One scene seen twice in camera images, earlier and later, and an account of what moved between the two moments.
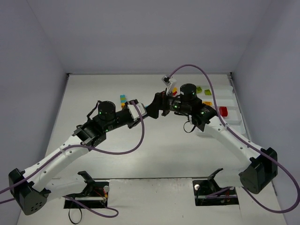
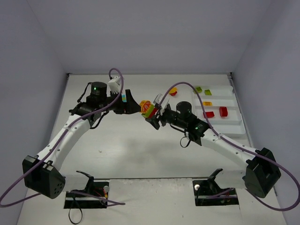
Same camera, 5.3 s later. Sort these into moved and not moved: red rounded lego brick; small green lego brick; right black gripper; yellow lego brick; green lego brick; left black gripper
Moved: left black gripper; right black gripper
Not moved: green lego brick; yellow lego brick; small green lego brick; red rounded lego brick
